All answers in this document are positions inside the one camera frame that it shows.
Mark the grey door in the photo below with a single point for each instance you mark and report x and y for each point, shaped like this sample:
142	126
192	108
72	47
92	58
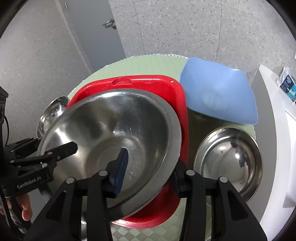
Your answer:
97	46

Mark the blue white package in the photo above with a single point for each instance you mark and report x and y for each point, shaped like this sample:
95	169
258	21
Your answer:
287	83

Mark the metal door handle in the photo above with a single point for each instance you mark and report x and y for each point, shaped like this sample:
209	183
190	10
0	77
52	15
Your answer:
110	24

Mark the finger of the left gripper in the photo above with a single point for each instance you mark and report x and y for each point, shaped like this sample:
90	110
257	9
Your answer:
63	151

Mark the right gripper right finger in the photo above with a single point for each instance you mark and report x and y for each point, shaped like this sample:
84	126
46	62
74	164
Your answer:
190	185

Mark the blue square plate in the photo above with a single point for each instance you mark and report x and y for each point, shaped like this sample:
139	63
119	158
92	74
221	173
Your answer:
218	91

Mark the white counter cabinet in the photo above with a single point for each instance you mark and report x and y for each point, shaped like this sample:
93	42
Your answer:
274	201

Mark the medium steel bowl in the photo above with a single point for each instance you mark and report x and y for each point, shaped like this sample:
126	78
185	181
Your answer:
233	153

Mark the small steel bowl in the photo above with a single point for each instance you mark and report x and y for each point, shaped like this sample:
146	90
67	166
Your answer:
51	113

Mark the person's left hand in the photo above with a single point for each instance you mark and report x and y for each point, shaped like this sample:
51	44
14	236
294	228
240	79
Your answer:
23	202

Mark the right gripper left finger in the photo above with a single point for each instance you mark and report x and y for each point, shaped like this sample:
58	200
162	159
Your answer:
104	184

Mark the large steel bowl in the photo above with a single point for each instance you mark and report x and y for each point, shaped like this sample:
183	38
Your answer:
103	124

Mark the red plastic basin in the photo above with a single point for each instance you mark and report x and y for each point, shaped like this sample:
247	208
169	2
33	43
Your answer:
163	206

